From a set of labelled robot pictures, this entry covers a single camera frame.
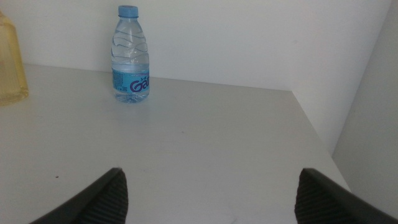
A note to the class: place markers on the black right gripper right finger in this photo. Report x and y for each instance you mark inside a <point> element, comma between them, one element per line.
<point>323,205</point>

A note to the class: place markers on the clear water bottle blue cap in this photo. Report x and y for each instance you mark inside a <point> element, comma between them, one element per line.
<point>130,62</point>

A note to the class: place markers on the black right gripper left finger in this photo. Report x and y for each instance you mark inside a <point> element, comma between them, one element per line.
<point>93,205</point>

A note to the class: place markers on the yellow tea bottle green label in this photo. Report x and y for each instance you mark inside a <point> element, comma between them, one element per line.
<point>11,68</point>

